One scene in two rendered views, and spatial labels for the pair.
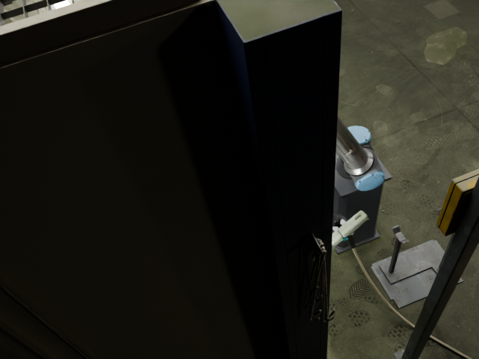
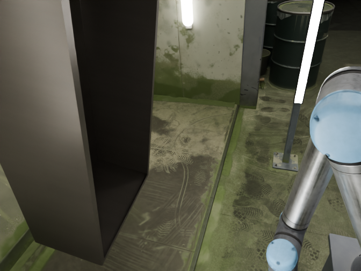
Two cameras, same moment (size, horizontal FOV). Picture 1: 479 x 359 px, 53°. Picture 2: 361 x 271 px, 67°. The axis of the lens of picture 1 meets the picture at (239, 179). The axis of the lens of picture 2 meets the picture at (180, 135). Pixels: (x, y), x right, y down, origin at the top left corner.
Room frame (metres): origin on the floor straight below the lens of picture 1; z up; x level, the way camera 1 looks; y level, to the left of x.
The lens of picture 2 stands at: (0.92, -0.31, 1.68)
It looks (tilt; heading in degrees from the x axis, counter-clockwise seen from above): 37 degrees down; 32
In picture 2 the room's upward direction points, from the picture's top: 6 degrees counter-clockwise
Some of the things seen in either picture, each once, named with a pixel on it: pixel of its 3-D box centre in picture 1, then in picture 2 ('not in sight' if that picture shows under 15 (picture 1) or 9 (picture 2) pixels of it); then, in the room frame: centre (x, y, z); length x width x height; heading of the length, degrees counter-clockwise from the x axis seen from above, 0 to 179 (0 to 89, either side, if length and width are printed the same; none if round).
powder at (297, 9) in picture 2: not in sight; (304, 7); (4.32, 0.09, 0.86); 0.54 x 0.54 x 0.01
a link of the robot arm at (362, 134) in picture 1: (356, 145); not in sight; (1.60, -0.63, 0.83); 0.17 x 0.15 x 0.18; 179
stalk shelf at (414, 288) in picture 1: (416, 273); not in sight; (0.86, -0.67, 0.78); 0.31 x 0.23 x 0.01; 101
